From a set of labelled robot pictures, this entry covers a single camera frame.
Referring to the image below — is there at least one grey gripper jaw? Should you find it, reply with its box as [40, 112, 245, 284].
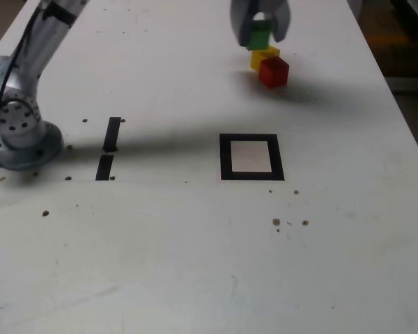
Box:
[229, 0, 256, 49]
[263, 0, 293, 43]

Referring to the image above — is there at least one green cube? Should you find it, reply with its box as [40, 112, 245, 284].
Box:
[246, 19, 273, 51]

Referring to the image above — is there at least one yellow cube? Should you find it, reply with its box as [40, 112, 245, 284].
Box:
[250, 45, 281, 72]

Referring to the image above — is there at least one red cube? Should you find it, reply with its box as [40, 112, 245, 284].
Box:
[258, 56, 290, 89]

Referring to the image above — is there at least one black tape square outline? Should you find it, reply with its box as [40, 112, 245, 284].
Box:
[219, 133, 286, 182]

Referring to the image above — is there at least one dark background furniture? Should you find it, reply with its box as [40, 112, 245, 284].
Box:
[346, 0, 418, 92]

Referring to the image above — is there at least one black tape strip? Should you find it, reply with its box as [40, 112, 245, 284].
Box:
[95, 117, 122, 182]

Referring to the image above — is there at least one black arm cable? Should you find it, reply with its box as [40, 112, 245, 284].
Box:
[0, 0, 48, 133]

